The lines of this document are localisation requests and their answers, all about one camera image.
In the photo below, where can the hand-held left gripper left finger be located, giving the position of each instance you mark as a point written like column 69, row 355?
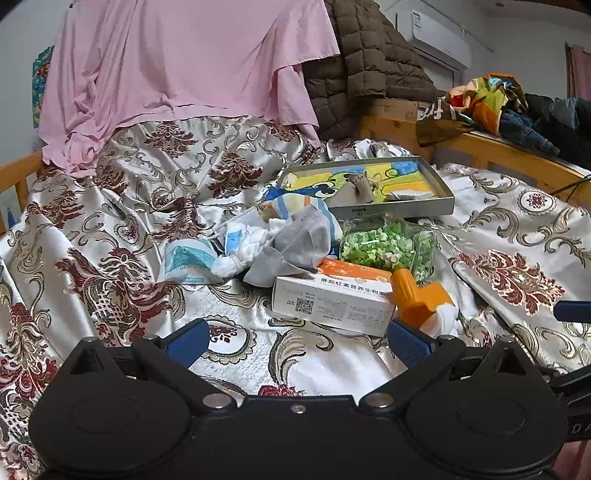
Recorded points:
column 187, row 344

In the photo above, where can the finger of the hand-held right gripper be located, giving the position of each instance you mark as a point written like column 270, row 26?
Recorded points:
column 572, row 310

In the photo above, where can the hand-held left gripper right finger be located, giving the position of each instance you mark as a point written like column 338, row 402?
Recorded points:
column 408, row 344

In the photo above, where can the blue face mask packet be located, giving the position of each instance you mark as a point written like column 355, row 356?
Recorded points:
column 189, row 261

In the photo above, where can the white and blue padded cloth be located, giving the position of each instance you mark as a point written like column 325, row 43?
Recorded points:
column 240, row 244

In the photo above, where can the grey metal tray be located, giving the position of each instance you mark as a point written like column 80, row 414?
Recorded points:
column 397, row 210

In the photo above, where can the white and orange carton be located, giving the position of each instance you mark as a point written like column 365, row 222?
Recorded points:
column 332, row 304

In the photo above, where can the bag of green beads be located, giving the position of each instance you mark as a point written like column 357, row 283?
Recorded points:
column 378, row 249

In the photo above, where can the large grey sock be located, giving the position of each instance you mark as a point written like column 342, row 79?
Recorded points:
column 300, row 240

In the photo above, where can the cream and red damask bedspread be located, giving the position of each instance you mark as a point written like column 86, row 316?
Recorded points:
column 138, row 194

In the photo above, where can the small grey sock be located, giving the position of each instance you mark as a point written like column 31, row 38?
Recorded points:
column 358, row 189

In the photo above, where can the striped sock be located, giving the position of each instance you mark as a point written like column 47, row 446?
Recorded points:
column 291, row 205

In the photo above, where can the dark clothes pile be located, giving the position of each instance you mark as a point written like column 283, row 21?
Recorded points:
column 549, row 124

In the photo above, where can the colourful patterned cloth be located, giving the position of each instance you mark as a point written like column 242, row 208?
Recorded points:
column 485, row 99

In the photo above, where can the pink curtain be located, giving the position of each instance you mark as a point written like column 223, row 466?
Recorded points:
column 579, row 69

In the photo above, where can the pink bed sheet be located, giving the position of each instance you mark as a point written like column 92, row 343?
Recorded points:
column 184, row 60

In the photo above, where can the brown quilted jacket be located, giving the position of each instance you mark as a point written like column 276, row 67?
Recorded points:
column 364, row 60

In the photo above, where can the white air conditioner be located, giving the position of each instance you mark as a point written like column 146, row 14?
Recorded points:
column 438, row 37

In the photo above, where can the wooden bed frame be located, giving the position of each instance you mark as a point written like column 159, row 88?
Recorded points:
column 485, row 147

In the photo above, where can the colourful wall poster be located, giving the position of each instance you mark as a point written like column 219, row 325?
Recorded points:
column 41, row 78

